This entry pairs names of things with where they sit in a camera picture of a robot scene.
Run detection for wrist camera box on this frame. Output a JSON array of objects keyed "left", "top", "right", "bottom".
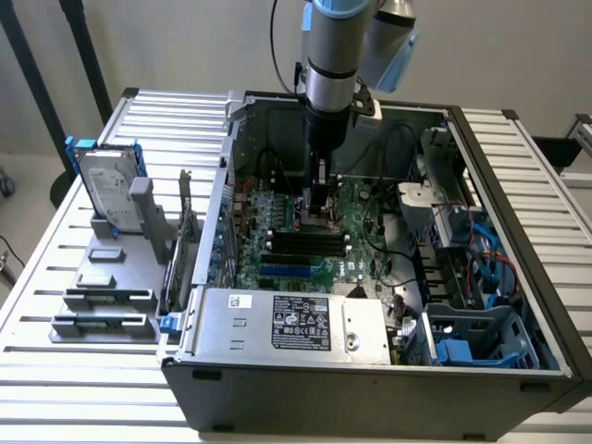
[{"left": 349, "top": 87, "right": 384, "bottom": 133}]

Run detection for grey metal disk bay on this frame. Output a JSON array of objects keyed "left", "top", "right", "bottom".
[{"left": 396, "top": 124, "right": 494, "bottom": 249}]

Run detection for red SATA wire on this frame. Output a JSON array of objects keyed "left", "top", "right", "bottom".
[{"left": 466, "top": 249, "right": 518, "bottom": 297}]

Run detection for hard disk in blue carrier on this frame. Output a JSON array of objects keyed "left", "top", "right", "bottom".
[{"left": 64, "top": 135, "right": 148, "bottom": 234}]

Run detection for black cable on floor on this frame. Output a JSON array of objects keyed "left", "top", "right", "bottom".
[{"left": 0, "top": 164, "right": 18, "bottom": 200}]

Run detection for grey parts rack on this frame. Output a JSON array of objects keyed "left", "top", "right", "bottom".
[{"left": 48, "top": 178, "right": 205, "bottom": 344}]

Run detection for CPU socket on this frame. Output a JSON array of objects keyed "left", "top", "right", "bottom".
[{"left": 291, "top": 193, "right": 346, "bottom": 235}]

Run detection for silver power supply unit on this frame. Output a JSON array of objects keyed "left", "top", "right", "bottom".
[{"left": 182, "top": 287, "right": 403, "bottom": 366}]

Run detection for green graphics card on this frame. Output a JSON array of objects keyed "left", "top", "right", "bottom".
[{"left": 159, "top": 168, "right": 196, "bottom": 315}]

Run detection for open black PC case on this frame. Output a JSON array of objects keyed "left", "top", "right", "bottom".
[{"left": 156, "top": 90, "right": 587, "bottom": 435}]

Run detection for green Dell motherboard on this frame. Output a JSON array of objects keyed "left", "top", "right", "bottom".
[{"left": 229, "top": 175, "right": 406, "bottom": 297}]

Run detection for blue SATA wire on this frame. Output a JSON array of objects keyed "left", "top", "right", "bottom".
[{"left": 466, "top": 216, "right": 519, "bottom": 309}]

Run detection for blue plastic drive cage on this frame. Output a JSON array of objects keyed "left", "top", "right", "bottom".
[{"left": 423, "top": 302, "right": 542, "bottom": 371}]

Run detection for black tripod stand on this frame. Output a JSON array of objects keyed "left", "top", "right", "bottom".
[{"left": 0, "top": 0, "right": 115, "bottom": 209}]

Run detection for black RAM slots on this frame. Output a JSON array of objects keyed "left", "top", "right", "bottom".
[{"left": 267, "top": 229, "right": 348, "bottom": 258}]

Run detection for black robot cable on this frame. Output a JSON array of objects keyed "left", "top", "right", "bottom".
[{"left": 269, "top": 0, "right": 307, "bottom": 101}]

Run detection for aluminium profile frame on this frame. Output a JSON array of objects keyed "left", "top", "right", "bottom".
[{"left": 531, "top": 113, "right": 592, "bottom": 189}]

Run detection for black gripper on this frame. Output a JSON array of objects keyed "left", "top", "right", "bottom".
[{"left": 301, "top": 105, "right": 352, "bottom": 218}]

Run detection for blue expansion slot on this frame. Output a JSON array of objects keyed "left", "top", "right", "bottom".
[{"left": 258, "top": 263, "right": 312, "bottom": 280}]

